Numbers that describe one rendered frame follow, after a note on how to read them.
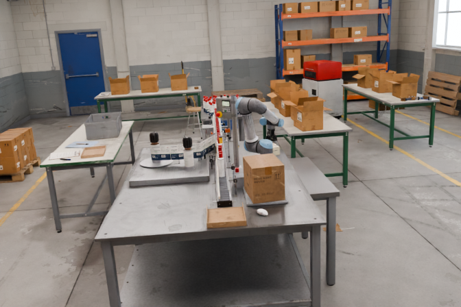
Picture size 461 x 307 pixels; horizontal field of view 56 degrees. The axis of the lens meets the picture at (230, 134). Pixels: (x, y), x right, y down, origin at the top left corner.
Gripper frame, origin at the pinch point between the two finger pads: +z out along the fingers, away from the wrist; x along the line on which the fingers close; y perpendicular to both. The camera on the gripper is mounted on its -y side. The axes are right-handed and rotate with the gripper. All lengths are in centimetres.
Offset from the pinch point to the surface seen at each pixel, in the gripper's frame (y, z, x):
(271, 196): 104, 4, -34
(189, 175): 33, 5, -84
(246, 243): 46, 71, -40
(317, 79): -445, 2, 246
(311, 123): -100, 5, 84
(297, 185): 76, 10, -3
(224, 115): 10, -39, -46
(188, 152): 22, -12, -82
